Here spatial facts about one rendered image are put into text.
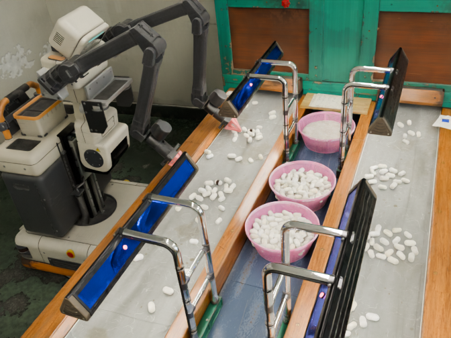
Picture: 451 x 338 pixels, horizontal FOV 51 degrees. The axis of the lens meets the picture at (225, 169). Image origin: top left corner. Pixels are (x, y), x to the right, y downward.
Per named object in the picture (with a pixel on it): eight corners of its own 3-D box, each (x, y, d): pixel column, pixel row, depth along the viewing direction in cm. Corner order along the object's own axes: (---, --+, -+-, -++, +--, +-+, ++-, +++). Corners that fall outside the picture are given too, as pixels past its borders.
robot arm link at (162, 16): (200, -11, 202) (191, -4, 194) (213, 19, 208) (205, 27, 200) (120, 21, 223) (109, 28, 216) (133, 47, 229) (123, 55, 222)
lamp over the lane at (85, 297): (60, 314, 113) (51, 294, 109) (178, 167, 159) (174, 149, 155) (88, 322, 111) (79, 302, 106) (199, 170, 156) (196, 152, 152)
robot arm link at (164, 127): (139, 123, 199) (129, 134, 193) (152, 106, 192) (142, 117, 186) (162, 141, 201) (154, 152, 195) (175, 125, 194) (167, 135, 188)
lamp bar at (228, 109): (218, 117, 185) (216, 100, 181) (268, 54, 231) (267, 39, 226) (237, 119, 182) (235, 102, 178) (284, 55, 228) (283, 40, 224)
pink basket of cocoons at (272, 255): (236, 261, 172) (233, 242, 166) (260, 214, 191) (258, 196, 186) (309, 277, 162) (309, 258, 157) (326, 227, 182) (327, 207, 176)
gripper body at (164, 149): (182, 145, 199) (168, 133, 198) (170, 158, 191) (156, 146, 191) (174, 153, 203) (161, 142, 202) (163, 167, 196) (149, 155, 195)
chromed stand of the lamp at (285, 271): (265, 377, 134) (256, 267, 109) (285, 320, 149) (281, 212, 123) (333, 399, 128) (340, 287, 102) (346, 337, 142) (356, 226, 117)
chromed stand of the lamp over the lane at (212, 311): (142, 339, 149) (109, 233, 123) (172, 290, 163) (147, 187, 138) (197, 356, 142) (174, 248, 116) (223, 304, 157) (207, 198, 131)
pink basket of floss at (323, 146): (314, 163, 216) (315, 145, 211) (288, 136, 237) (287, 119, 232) (365, 147, 222) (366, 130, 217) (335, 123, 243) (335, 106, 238)
